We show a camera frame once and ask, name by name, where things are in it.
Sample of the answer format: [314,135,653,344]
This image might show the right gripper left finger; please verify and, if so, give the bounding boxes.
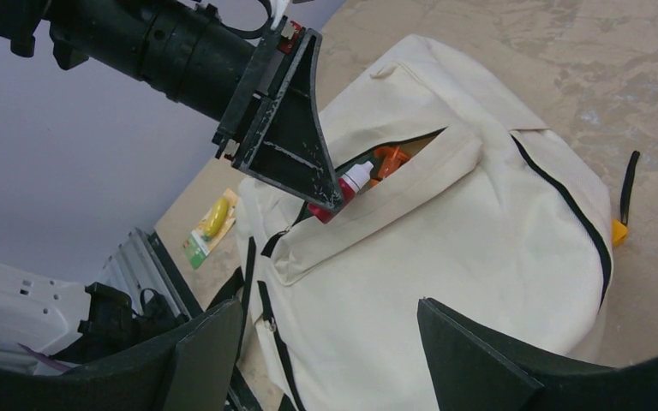
[0,299,242,410]

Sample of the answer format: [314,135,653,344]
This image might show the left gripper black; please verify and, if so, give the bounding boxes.
[212,17,342,211]

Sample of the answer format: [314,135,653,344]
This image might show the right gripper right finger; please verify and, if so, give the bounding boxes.
[417,298,658,410]

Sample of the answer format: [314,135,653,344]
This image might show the red white glue stick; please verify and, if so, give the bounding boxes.
[308,161,374,223]

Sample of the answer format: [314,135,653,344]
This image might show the banana toy card pack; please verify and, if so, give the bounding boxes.
[182,188,237,269]

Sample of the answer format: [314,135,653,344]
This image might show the orange small clip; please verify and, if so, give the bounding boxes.
[370,146,411,188]

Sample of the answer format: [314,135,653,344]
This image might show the beige backpack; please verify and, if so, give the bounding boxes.
[235,35,613,410]

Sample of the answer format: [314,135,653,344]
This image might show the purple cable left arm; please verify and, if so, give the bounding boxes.
[17,342,72,374]

